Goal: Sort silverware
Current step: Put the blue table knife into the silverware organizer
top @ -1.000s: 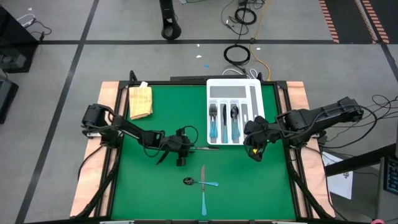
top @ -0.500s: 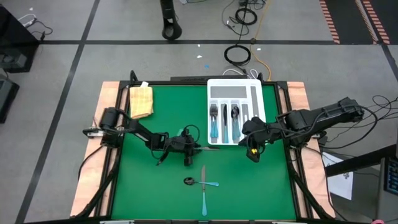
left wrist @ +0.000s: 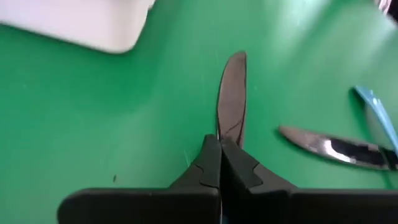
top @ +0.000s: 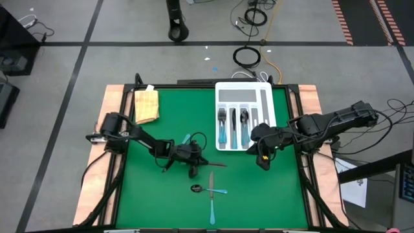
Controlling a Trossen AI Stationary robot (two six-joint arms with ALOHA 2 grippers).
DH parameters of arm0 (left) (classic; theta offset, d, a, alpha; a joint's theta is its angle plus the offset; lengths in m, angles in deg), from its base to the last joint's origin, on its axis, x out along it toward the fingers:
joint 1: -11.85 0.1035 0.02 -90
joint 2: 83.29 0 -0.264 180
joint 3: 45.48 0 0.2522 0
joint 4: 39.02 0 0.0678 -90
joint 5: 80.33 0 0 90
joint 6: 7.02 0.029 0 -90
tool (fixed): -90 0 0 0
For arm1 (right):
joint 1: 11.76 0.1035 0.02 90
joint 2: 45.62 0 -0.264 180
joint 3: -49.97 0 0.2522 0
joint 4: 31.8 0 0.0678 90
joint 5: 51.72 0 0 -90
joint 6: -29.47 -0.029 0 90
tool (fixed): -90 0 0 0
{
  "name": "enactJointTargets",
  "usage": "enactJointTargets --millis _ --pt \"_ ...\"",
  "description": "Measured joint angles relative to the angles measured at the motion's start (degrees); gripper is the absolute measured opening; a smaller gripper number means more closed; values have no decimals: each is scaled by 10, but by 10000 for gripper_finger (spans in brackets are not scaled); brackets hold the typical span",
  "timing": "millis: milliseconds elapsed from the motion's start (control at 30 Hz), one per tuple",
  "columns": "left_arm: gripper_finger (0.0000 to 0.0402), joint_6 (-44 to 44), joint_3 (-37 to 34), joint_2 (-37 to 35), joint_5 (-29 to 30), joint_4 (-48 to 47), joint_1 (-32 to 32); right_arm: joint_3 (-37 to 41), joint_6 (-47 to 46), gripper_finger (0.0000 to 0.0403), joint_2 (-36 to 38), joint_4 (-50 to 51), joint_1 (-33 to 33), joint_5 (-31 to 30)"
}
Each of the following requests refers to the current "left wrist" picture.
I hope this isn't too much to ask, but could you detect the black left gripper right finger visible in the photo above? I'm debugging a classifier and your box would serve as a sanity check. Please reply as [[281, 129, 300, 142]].
[[221, 138, 398, 224]]

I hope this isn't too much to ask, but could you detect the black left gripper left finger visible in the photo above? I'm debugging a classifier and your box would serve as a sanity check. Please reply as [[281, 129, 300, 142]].
[[57, 133, 223, 224]]

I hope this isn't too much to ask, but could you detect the blue-handled knife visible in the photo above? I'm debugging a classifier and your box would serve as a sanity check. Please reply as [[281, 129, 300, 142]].
[[278, 125, 398, 171], [353, 86, 398, 153], [216, 51, 248, 149]]

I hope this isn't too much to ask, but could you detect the green table mat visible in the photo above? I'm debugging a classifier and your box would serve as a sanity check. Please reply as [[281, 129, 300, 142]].
[[0, 0, 398, 224]]

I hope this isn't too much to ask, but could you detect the white cutlery tray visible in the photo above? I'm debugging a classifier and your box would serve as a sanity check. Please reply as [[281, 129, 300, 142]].
[[0, 0, 156, 54]]

